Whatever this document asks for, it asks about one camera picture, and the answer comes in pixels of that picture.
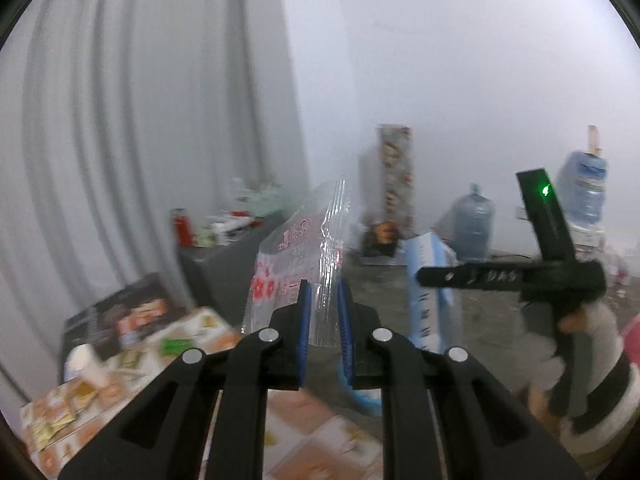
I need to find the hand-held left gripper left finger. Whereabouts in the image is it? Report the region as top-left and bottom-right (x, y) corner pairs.
(59, 280), (314, 480)

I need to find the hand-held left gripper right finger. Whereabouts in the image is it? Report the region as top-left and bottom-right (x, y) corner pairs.
(336, 277), (586, 480)

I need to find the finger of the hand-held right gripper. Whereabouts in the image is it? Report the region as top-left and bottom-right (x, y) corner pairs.
(416, 264), (469, 289)

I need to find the blue and white pack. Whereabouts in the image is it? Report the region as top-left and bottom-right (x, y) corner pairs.
(404, 231), (464, 357)

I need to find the blue plastic bin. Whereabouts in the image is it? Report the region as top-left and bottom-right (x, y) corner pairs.
(337, 355), (384, 419)

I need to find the clear plastic zip bag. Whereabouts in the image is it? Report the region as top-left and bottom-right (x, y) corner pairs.
(241, 180), (350, 349)

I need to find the person's right forearm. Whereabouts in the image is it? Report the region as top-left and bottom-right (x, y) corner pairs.
(525, 300), (640, 467)

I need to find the person's right hand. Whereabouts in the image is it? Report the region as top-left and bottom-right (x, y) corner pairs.
(556, 304), (591, 334)

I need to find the white water dispenser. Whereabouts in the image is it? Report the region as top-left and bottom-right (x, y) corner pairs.
(570, 222), (609, 252)

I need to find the blue water jug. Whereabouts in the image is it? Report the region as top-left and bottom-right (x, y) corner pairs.
(556, 150), (610, 227)
(450, 184), (496, 262)

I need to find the orange and black bag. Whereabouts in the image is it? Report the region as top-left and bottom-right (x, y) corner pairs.
(362, 222), (399, 259)

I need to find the tile pattern tablecloth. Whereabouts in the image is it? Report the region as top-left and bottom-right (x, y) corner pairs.
(20, 307), (385, 480)

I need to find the grey cabinet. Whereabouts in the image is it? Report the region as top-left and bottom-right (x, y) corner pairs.
(177, 210), (312, 322)

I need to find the teal pen holder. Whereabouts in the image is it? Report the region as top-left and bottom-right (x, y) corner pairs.
(247, 185), (287, 217)

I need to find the orange snack packet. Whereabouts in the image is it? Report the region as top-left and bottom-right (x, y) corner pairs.
(117, 300), (172, 337)

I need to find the red bottle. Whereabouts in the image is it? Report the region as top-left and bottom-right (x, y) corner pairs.
(172, 208), (194, 247)

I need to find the gold and white packet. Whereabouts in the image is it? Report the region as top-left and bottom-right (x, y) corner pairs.
(117, 350), (147, 374)

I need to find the dark printed box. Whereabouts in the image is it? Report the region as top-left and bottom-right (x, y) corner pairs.
(62, 272), (189, 362)

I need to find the white paper cup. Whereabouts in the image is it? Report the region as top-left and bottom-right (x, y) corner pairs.
(64, 344), (109, 384)

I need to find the gold foil packet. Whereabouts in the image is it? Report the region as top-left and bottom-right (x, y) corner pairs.
(70, 380), (99, 407)

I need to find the orange and yellow noodle packet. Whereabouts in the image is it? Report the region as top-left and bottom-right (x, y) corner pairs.
(44, 394), (77, 427)

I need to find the grey curtain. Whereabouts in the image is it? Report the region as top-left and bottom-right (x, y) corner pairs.
(0, 0), (312, 403)

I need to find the yellow snack packet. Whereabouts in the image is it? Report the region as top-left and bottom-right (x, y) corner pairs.
(29, 419), (57, 452)

